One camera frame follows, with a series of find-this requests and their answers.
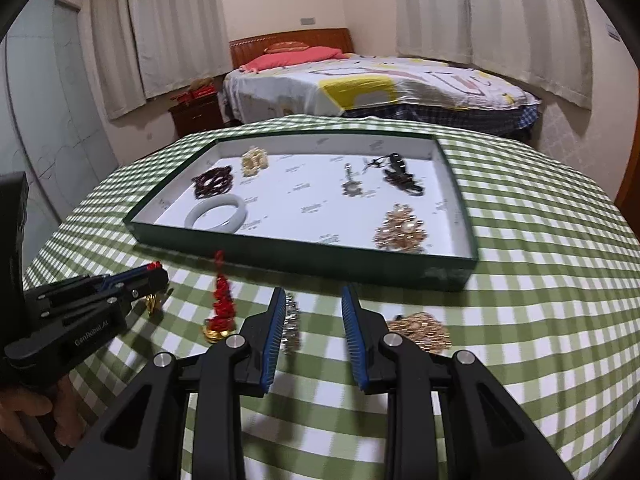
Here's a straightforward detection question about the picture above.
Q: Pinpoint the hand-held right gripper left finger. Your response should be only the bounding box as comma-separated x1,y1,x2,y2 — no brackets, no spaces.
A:
52,287,290,480

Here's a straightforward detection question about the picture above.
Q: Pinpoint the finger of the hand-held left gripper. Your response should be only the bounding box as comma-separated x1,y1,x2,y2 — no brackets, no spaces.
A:
92,265,163,292
117,267,171,312

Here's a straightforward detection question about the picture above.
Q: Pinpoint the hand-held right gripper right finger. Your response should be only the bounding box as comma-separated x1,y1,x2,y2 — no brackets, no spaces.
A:
341,282,573,480

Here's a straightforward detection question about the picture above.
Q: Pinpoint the red knot gold charm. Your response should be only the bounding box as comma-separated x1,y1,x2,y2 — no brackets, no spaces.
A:
201,251,238,345
145,261,168,316

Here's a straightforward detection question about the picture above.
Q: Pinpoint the silver crystal brooch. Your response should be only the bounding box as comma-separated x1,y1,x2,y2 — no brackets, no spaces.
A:
280,295,302,355

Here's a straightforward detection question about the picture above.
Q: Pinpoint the white jade bangle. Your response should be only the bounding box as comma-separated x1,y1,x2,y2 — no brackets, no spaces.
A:
186,195,249,233

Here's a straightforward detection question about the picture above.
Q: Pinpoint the dark red bead bracelet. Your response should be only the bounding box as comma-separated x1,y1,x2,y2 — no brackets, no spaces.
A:
191,166,235,198

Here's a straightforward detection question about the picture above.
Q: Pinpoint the gold flower brooch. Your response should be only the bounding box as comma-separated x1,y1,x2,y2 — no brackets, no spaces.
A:
386,312,452,353
372,203,431,253

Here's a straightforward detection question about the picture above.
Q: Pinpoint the green jewelry tray box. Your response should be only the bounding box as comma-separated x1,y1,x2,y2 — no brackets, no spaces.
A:
123,132,479,292

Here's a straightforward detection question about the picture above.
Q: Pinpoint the silver pendant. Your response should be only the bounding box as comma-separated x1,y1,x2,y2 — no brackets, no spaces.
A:
341,162,365,197

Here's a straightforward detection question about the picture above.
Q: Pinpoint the pearl bracelet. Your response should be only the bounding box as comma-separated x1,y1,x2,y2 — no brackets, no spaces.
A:
241,146,269,177

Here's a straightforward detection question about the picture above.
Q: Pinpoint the black cord pendant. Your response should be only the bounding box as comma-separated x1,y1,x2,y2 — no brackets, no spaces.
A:
362,151,426,197

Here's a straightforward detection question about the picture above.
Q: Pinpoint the person's left hand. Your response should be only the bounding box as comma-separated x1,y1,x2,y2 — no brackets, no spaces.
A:
0,375,88,453

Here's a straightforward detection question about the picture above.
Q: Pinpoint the dark wooden nightstand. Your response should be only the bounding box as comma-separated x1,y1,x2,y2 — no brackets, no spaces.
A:
168,92,224,138

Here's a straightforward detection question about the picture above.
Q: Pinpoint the frosted glass wardrobe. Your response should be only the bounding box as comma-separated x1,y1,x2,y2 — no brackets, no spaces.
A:
0,0,121,226

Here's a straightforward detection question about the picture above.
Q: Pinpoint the green checked tablecloth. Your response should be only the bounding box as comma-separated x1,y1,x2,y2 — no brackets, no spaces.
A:
22,114,640,480

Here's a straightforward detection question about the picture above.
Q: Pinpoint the red box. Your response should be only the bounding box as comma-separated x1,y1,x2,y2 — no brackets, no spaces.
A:
170,85,217,103

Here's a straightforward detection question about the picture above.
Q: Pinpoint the narrow white curtain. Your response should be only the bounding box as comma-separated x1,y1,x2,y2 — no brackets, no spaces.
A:
90,0,148,120
395,0,473,66

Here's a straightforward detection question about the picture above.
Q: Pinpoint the wide white curtain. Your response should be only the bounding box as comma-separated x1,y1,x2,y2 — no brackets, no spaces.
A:
460,0,593,110
129,0,217,98

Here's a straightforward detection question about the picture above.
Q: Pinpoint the patterned white bed sheet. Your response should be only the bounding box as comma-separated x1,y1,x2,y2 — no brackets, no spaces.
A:
223,55,541,123

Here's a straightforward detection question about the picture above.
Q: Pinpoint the wooden bed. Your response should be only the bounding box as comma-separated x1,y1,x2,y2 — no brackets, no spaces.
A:
222,27,543,141

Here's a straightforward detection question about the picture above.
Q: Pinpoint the pink pillow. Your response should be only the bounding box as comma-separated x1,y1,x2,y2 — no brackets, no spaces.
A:
243,46,351,72

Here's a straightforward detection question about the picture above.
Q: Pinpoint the brown wooden door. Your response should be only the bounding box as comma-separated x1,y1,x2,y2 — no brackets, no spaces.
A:
615,145,640,221

